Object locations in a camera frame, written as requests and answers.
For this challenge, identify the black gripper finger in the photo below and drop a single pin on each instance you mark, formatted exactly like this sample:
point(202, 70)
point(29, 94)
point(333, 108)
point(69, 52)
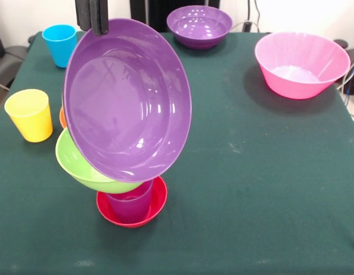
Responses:
point(99, 17)
point(83, 14)

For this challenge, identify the purple wide shallow bowl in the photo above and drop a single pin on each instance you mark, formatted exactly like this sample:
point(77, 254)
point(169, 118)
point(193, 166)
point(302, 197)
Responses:
point(128, 106)

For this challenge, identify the purple rounded deep bowl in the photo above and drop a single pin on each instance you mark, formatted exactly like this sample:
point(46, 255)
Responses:
point(199, 24)

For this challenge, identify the orange wide shallow bowl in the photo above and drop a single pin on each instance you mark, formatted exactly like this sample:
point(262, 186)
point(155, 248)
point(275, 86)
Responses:
point(62, 118)

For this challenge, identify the green bowl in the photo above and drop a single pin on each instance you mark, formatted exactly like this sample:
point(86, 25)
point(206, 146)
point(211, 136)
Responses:
point(71, 160)

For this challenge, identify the red small bowl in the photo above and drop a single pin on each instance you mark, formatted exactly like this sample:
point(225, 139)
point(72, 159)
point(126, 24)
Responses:
point(159, 200)

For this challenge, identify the purple plastic cup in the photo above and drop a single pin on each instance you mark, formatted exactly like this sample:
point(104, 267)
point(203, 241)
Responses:
point(131, 209)

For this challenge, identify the blue plastic cup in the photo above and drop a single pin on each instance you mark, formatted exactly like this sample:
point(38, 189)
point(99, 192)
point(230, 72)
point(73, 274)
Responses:
point(58, 48)

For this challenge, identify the black small knob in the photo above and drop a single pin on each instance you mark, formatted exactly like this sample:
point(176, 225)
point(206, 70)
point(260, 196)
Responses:
point(31, 39)

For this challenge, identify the black office chair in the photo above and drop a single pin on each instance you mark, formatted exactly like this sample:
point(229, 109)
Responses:
point(11, 57)

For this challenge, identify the yellow plastic cup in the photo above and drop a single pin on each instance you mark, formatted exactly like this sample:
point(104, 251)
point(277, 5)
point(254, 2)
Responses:
point(31, 123)

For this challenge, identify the black power plug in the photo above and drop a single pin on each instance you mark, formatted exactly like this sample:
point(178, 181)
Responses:
point(247, 26)

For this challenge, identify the pink large bowl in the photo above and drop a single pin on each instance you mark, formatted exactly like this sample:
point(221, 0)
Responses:
point(300, 63)

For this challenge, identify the black rounded object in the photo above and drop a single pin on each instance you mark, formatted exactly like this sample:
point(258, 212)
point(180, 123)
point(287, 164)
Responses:
point(340, 43)

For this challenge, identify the dark green table cloth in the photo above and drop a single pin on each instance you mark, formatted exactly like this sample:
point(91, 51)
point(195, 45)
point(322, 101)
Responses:
point(251, 215)

